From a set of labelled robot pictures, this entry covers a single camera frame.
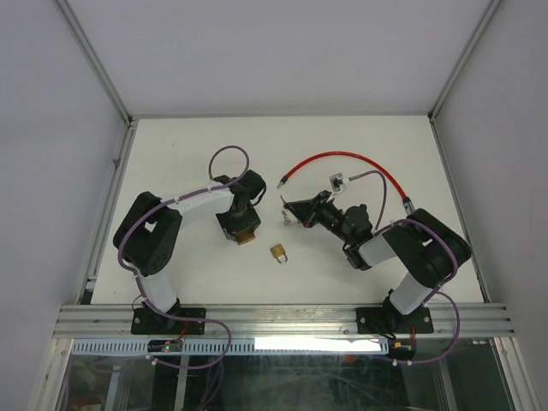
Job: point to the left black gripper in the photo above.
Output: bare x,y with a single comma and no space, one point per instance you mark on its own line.
252,223

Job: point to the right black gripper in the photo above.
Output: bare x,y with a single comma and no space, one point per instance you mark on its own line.
306,210

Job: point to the large brass padlock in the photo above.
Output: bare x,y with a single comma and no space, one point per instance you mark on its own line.
244,237

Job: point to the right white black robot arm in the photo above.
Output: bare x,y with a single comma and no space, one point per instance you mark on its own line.
431,252

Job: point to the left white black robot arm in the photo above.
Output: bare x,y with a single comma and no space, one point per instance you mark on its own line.
145,241

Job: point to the small brass padlock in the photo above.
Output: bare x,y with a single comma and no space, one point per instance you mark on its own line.
279,254

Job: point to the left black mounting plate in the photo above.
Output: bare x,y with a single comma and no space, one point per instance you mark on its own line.
147,322

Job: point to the black mounting plate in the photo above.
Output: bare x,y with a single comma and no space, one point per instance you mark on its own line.
147,322
378,320

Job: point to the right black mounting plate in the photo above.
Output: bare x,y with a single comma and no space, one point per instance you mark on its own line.
378,320

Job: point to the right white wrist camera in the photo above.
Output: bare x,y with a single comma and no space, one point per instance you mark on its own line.
339,183

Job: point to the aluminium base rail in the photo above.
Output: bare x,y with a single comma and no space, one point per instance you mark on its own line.
468,320

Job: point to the white slotted cable duct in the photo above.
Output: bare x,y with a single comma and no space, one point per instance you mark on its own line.
238,346

